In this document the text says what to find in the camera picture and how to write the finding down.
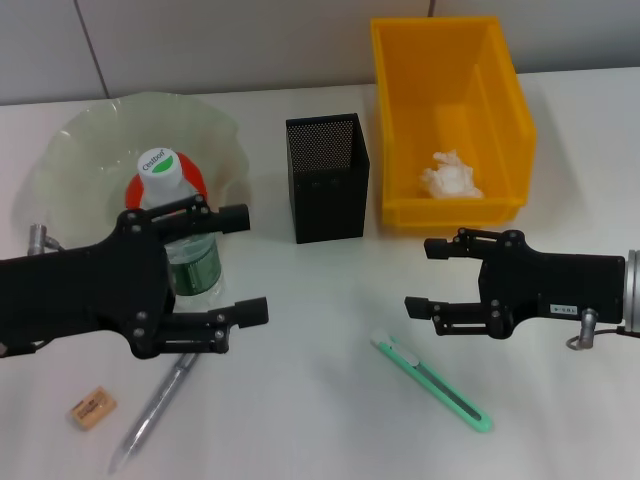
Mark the yellow plastic bin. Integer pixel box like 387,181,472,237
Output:
369,15,538,233

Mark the tan eraser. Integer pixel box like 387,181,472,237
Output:
67,385,120,432

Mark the left arm cable with plugs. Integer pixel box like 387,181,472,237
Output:
0,224,69,359

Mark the silver clear pen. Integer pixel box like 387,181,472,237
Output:
108,352,199,476

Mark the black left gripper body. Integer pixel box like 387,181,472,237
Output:
0,208,177,360

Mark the black mesh pen holder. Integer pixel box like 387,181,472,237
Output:
285,112,372,245

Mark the pale green glass fruit plate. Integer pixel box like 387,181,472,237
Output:
37,91,251,251

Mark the red-orange toy orange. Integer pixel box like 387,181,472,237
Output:
124,152,210,211

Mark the white paper ball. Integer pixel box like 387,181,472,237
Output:
418,148,486,199

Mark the clear water bottle green label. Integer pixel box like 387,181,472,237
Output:
137,147,226,311

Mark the mint green utility knife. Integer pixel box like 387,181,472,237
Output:
369,336,496,434

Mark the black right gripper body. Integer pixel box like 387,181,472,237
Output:
477,228,629,342

